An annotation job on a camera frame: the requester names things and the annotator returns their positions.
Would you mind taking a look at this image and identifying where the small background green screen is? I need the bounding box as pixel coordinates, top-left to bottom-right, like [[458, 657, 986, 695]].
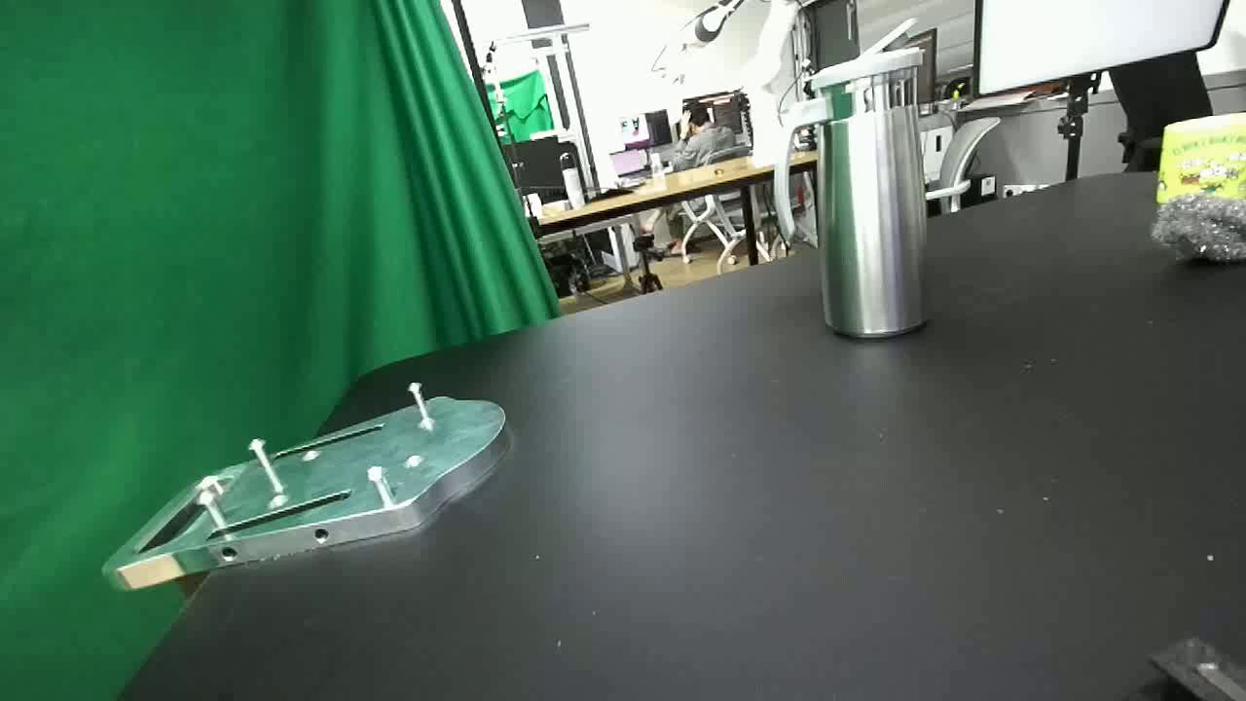
[[500, 69, 559, 143]]

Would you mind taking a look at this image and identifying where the seated background person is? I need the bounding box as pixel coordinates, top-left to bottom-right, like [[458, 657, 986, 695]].
[[666, 98, 761, 170]]

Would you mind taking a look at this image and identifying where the wooden background table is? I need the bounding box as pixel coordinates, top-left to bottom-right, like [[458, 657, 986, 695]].
[[528, 153, 825, 286]]

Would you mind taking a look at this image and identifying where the green curtain backdrop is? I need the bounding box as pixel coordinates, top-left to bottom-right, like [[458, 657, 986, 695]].
[[0, 0, 563, 701]]

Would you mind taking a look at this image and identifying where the silver screw on plate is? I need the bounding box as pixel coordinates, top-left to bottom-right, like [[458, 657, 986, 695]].
[[192, 474, 235, 532], [363, 465, 401, 516], [404, 377, 440, 438], [244, 438, 293, 499]]

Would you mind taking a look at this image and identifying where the stainless steel flask with lid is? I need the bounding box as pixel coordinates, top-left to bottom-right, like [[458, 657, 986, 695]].
[[809, 46, 936, 343]]

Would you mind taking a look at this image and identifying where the yellow-green printed mug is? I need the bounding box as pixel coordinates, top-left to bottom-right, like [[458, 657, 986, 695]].
[[1155, 114, 1246, 211]]

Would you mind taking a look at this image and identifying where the black light stand pole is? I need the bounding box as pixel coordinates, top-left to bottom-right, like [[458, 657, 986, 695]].
[[443, 0, 505, 133]]

